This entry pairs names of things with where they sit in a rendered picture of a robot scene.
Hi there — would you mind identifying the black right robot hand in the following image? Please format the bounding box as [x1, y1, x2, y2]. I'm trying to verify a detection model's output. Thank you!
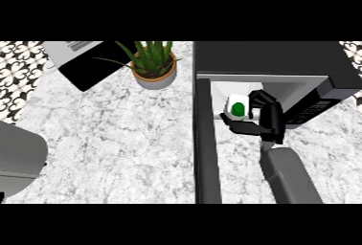
[219, 89, 287, 145]

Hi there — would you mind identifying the white milk carton green label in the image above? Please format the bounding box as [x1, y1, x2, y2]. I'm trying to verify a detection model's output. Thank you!
[224, 93, 252, 123]

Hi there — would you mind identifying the dark grey microwave door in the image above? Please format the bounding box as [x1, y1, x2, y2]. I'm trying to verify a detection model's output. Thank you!
[193, 78, 224, 205]

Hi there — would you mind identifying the black microwave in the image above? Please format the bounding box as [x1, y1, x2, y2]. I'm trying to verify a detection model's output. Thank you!
[193, 40, 362, 130]

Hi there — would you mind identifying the green plant in pot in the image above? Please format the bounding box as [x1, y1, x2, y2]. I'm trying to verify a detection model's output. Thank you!
[92, 40, 184, 91]

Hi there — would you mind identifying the grey and black flat appliance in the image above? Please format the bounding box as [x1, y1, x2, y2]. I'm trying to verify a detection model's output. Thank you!
[42, 40, 142, 93]

